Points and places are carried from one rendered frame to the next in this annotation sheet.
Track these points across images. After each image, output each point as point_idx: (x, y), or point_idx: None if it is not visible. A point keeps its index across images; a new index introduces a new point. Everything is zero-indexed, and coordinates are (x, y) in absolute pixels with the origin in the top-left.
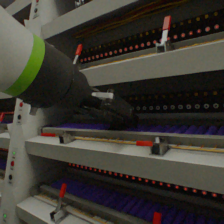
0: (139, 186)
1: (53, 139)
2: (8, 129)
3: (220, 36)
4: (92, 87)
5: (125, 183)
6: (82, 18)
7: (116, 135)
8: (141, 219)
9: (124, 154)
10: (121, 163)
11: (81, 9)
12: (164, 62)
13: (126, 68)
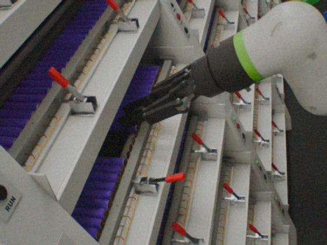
0: None
1: (134, 221)
2: None
3: (119, 4)
4: (185, 72)
5: None
6: (34, 21)
7: (149, 128)
8: (180, 164)
9: (180, 118)
10: (181, 128)
11: (29, 4)
12: (144, 35)
13: (134, 56)
